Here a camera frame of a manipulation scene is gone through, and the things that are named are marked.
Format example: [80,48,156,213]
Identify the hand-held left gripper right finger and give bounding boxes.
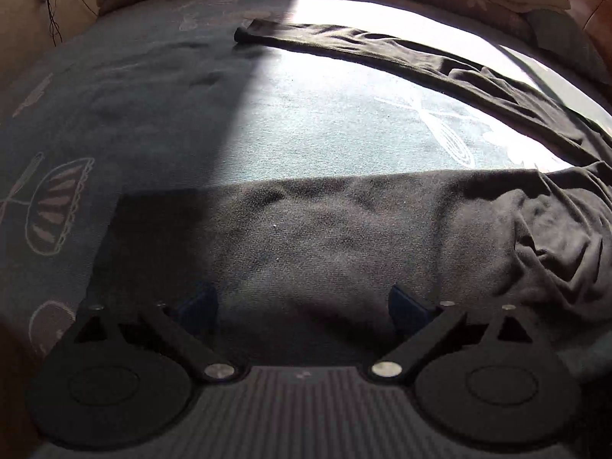
[369,284,539,384]

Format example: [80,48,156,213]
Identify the dark grey pants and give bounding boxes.
[93,18,612,378]

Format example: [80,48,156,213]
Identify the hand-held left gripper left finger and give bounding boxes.
[72,282,238,384]

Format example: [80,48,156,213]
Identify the teal printed pillow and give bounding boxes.
[523,7,612,89]

